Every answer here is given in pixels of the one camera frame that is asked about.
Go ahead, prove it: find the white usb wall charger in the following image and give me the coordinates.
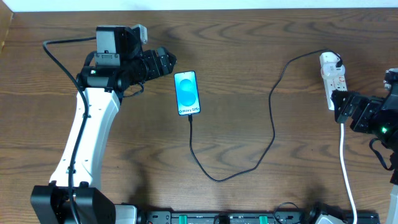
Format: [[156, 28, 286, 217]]
[[320, 52, 345, 80]]

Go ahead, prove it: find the black usb charging cable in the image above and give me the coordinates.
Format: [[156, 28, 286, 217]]
[[187, 49, 344, 183]]

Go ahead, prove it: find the white power strip cord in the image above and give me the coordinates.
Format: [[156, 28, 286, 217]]
[[338, 123, 358, 224]]

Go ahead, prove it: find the white power strip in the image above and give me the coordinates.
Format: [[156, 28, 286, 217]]
[[323, 75, 347, 111]]

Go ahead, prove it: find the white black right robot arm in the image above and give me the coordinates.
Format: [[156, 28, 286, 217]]
[[331, 68, 397, 223]]

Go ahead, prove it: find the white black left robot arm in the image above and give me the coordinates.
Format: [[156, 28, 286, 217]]
[[30, 24, 177, 223]]

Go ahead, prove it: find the blue galaxy smartphone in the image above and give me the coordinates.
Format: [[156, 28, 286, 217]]
[[174, 70, 201, 116]]

